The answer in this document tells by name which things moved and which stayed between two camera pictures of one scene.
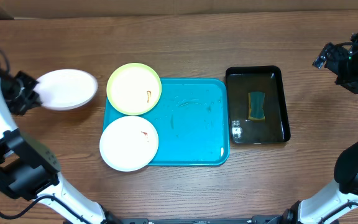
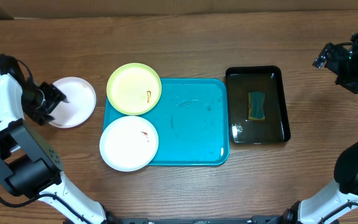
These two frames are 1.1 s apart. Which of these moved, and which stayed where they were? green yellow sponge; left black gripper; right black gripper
Moved: left black gripper
Stayed: right black gripper; green yellow sponge
